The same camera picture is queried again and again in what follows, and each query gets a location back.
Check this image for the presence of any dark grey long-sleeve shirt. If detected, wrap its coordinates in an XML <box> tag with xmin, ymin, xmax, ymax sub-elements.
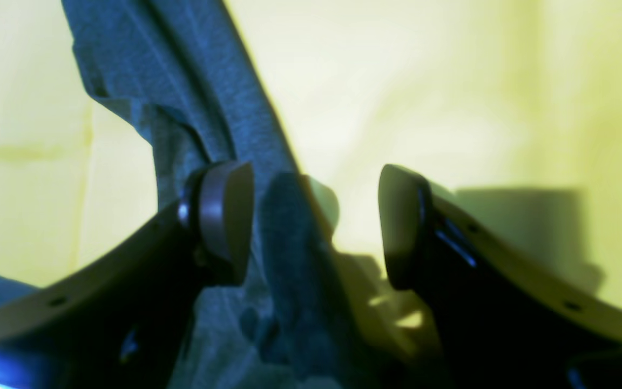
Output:
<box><xmin>0</xmin><ymin>1</ymin><xmax>392</xmax><ymax>388</ymax></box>

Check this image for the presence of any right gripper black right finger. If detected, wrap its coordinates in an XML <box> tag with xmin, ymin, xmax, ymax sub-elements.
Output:
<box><xmin>378</xmin><ymin>164</ymin><xmax>622</xmax><ymax>388</ymax></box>

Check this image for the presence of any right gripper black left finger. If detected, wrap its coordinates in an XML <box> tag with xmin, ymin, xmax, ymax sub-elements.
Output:
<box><xmin>0</xmin><ymin>162</ymin><xmax>254</xmax><ymax>388</ymax></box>

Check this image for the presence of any yellow table cloth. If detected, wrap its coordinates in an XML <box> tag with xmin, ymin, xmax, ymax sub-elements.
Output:
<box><xmin>0</xmin><ymin>1</ymin><xmax>622</xmax><ymax>355</ymax></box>

